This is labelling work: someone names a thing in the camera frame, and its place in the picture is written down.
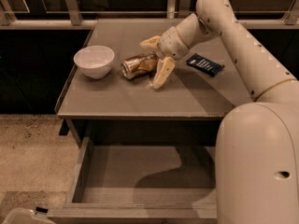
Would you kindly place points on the grey cabinet with top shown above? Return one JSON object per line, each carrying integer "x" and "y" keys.
{"x": 188, "y": 94}

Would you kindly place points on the dark blue snack packet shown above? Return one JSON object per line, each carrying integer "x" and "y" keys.
{"x": 204, "y": 65}

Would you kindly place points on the orange soda can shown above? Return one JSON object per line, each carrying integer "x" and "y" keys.
{"x": 139, "y": 65}

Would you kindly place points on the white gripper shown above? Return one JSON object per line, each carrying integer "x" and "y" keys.
{"x": 172, "y": 44}

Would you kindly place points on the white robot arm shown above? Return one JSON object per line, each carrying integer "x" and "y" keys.
{"x": 257, "y": 147}

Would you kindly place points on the white ceramic bowl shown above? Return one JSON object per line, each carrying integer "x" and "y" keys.
{"x": 94, "y": 61}

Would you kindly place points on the open grey top drawer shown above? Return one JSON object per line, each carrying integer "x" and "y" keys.
{"x": 140, "y": 184}

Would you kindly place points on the white robot base corner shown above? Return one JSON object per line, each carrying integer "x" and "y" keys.
{"x": 27, "y": 216}

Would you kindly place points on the metal window railing frame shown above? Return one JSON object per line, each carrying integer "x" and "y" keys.
{"x": 255, "y": 14}

